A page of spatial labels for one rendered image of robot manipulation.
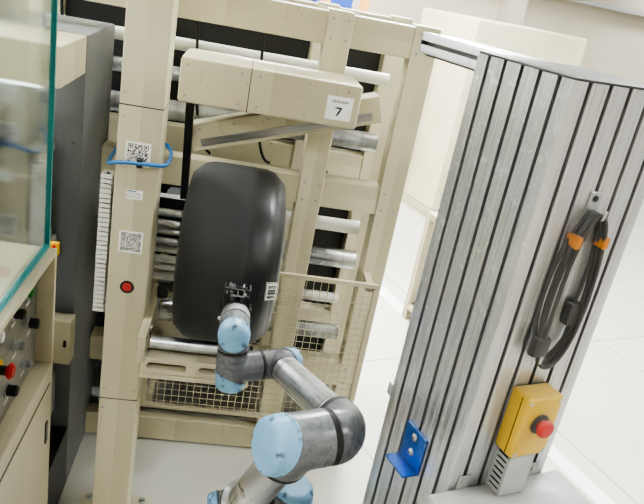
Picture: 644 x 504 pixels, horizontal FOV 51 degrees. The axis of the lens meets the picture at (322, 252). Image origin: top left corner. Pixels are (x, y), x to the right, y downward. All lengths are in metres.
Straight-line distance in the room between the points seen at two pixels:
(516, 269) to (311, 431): 0.49
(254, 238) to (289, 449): 0.86
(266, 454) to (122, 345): 1.16
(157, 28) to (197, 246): 0.63
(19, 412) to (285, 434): 0.91
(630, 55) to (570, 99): 10.65
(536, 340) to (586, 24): 9.86
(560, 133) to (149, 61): 1.30
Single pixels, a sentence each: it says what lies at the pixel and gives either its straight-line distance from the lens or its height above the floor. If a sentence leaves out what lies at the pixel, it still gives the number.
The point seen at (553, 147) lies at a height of 1.92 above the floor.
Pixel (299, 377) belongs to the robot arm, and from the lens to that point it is 1.61.
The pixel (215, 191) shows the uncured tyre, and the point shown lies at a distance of 2.09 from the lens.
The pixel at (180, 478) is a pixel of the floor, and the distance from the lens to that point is 3.18.
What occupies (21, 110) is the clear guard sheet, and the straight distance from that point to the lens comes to 1.69.
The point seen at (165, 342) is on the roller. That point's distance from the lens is 2.31.
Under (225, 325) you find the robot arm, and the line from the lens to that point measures 1.63.
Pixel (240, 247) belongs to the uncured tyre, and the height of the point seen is 1.33.
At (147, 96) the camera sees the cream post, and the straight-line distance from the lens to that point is 2.11.
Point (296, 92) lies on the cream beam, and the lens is 2.35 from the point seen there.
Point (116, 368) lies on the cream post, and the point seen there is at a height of 0.74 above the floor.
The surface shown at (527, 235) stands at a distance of 1.18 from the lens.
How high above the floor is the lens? 2.10
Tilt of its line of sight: 22 degrees down
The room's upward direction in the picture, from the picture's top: 11 degrees clockwise
